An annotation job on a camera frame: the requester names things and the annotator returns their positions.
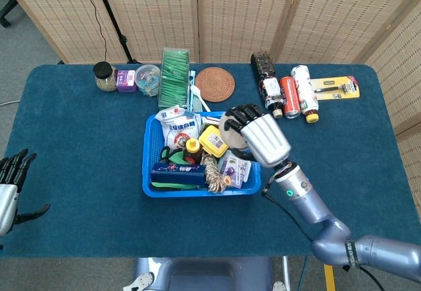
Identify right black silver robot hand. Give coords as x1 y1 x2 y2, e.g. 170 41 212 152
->
219 103 292 169

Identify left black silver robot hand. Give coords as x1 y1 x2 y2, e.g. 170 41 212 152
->
0 148 51 238

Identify beige bowl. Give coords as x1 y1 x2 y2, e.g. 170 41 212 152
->
218 111 251 152

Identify amber bottle yellow cap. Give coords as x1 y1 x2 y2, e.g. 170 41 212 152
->
183 138 203 165

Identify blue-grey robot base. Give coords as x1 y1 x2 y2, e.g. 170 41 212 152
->
123 257 287 291

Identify purple white pouch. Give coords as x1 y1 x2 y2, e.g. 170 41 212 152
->
216 151 253 189

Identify red drink can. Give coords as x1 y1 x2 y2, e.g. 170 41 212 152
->
279 76 302 120

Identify yellow lid food container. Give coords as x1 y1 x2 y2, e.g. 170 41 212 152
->
198 124 230 157

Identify dark sauce bottle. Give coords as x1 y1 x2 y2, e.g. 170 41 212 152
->
250 50 285 119

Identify white red flat box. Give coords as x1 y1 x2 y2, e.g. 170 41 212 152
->
201 116 225 128

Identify white bottle yellow cap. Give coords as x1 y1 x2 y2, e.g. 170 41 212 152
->
290 65 320 124

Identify round woven coaster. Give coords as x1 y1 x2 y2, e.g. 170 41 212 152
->
194 66 236 103

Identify light blue slim pack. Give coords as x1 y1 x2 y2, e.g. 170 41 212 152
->
187 69 203 111

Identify white plastic spoon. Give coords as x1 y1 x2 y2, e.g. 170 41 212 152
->
189 85 212 113

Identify razor in yellow card pack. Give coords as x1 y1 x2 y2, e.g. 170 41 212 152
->
310 75 361 102

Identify white sugar bag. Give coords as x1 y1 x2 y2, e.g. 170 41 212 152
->
154 105 202 150

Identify dark blue tablecloth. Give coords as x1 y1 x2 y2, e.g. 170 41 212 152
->
0 63 421 259

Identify dark blue long box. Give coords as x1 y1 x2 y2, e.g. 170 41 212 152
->
150 161 207 186

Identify clear box green sachets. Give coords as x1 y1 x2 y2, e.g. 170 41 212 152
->
158 47 191 110

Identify blue plastic basket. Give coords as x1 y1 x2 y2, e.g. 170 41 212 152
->
141 110 262 199

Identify clear round clip container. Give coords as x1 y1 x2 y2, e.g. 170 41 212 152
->
134 64 162 97

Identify white metal leg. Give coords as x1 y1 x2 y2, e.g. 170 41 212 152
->
282 256 292 291

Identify glass jar black lid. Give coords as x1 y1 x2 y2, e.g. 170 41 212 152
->
92 61 118 92

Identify small purple box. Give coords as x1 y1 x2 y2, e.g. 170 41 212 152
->
115 69 137 93

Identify woven folding screen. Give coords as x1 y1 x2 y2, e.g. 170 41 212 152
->
0 0 421 180

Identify black furniture piece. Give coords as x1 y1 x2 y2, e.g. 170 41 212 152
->
0 0 19 28

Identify black tripod stand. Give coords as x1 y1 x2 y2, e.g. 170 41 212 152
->
91 0 141 65

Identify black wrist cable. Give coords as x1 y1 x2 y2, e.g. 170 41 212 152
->
261 187 385 291

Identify beige brown rope coil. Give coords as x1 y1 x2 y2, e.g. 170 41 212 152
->
200 152 231 194

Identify blue floor cable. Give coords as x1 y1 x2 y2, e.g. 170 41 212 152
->
297 255 309 291

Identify thin black hanging cable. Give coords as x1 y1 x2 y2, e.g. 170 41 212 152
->
81 0 109 63

